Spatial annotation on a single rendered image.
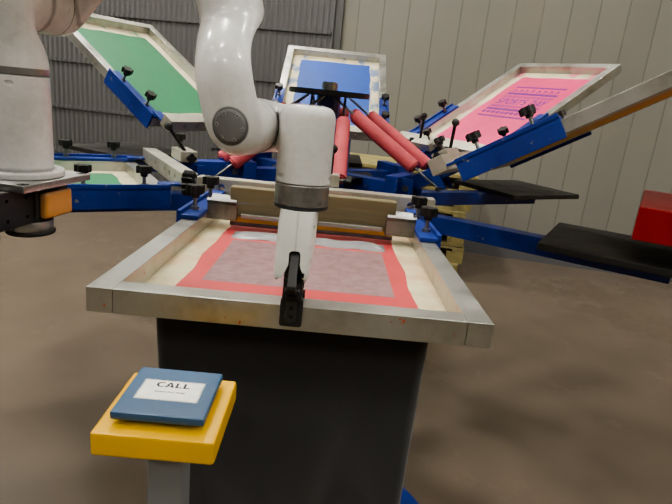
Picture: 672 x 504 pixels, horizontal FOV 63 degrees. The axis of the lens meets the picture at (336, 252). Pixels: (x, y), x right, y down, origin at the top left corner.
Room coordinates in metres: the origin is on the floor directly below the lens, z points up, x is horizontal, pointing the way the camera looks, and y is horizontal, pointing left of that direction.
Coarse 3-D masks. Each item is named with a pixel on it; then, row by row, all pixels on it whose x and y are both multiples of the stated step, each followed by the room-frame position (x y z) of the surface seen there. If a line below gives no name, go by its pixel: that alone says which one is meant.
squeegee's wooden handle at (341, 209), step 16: (240, 192) 1.31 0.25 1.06; (256, 192) 1.31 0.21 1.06; (272, 192) 1.31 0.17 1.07; (240, 208) 1.31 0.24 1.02; (256, 208) 1.31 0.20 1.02; (272, 208) 1.31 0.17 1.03; (336, 208) 1.31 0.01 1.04; (352, 208) 1.31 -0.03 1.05; (368, 208) 1.31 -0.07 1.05; (384, 208) 1.31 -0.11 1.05; (368, 224) 1.31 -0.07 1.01; (384, 224) 1.31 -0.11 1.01
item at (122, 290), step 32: (192, 224) 1.16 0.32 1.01; (128, 256) 0.88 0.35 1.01; (160, 256) 0.93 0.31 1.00; (96, 288) 0.72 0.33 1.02; (128, 288) 0.72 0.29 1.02; (160, 288) 0.74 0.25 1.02; (192, 288) 0.75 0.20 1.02; (448, 288) 0.88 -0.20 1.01; (192, 320) 0.72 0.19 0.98; (224, 320) 0.72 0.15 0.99; (256, 320) 0.72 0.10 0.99; (320, 320) 0.72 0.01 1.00; (352, 320) 0.72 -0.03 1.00; (384, 320) 0.72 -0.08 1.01; (416, 320) 0.73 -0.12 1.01; (448, 320) 0.73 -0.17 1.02; (480, 320) 0.74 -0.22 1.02
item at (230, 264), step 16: (224, 240) 1.18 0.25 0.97; (240, 240) 1.19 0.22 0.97; (256, 240) 1.21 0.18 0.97; (208, 256) 1.04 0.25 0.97; (224, 256) 1.05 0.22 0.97; (240, 256) 1.06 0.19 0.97; (256, 256) 1.08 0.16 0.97; (272, 256) 1.09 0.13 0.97; (192, 272) 0.93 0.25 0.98; (208, 272) 0.94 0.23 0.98; (224, 272) 0.95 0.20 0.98; (240, 272) 0.96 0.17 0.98; (256, 272) 0.97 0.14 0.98; (272, 272) 0.98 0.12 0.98; (208, 288) 0.85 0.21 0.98; (224, 288) 0.86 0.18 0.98; (240, 288) 0.87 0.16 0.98; (256, 288) 0.88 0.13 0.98; (272, 288) 0.89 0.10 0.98
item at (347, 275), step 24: (360, 240) 1.31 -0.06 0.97; (384, 240) 1.34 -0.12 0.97; (312, 264) 1.06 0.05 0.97; (336, 264) 1.08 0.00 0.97; (360, 264) 1.09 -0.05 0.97; (384, 264) 1.11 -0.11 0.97; (312, 288) 0.91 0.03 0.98; (336, 288) 0.92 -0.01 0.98; (360, 288) 0.94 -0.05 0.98; (384, 288) 0.95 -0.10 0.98
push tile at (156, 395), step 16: (144, 368) 0.59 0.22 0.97; (144, 384) 0.55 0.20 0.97; (160, 384) 0.56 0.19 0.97; (176, 384) 0.56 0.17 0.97; (192, 384) 0.57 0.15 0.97; (208, 384) 0.57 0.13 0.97; (128, 400) 0.52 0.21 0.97; (144, 400) 0.52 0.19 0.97; (160, 400) 0.53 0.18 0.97; (176, 400) 0.53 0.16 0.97; (192, 400) 0.53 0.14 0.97; (208, 400) 0.54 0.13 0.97; (112, 416) 0.50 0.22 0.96; (128, 416) 0.50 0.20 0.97; (144, 416) 0.50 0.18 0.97; (160, 416) 0.50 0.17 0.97; (176, 416) 0.50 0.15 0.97; (192, 416) 0.50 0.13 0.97
